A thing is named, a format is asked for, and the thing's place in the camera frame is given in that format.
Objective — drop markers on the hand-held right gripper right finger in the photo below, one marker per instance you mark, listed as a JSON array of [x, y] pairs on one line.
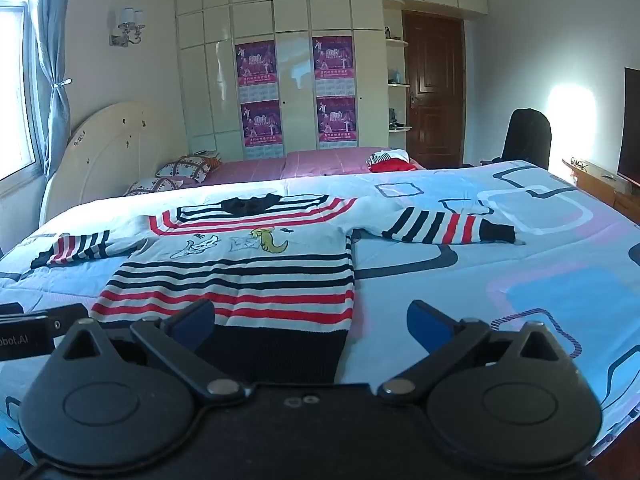
[[425, 325]]

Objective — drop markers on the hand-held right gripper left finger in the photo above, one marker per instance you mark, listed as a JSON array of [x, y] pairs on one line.
[[196, 321]]

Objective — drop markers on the striped knit sweater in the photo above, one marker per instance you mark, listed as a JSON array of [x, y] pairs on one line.
[[225, 260]]

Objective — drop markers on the red and white clothes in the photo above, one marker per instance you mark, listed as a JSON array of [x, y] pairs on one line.
[[390, 162]]

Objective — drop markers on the printed blue blanket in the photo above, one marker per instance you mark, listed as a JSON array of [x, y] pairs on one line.
[[450, 270]]

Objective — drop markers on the patterned pillow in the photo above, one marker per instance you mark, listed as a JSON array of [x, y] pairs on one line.
[[155, 186], [185, 167]]

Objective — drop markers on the orange patterned cloth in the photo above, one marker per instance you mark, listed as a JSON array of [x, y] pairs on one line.
[[212, 161]]

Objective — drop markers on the pink bed sheet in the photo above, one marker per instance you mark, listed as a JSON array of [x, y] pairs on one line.
[[320, 162]]

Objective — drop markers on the cream bed headboard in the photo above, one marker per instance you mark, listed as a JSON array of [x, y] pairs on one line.
[[105, 150]]

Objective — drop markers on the black office chair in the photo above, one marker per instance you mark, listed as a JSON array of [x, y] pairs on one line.
[[527, 135]]

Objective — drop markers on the wooden cabinet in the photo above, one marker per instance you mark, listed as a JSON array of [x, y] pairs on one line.
[[600, 185]]

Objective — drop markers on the brown wooden door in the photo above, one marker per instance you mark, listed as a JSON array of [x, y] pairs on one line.
[[435, 90]]

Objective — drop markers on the cream corner shelves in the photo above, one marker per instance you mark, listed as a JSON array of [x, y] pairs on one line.
[[397, 85]]

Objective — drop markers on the window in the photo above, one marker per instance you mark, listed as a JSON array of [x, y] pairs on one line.
[[15, 90]]

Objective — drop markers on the flat screen television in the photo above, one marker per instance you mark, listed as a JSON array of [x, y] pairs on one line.
[[631, 125]]

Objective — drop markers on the blue curtain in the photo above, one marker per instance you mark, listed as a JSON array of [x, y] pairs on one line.
[[52, 50]]

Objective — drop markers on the cream wardrobe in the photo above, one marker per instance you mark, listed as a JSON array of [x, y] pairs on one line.
[[295, 10]]

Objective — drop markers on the purple wall poster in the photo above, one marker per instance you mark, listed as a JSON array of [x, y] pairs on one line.
[[256, 67], [333, 62], [336, 120], [262, 127]]

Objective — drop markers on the wall lamp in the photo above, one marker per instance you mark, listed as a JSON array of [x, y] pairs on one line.
[[129, 25]]

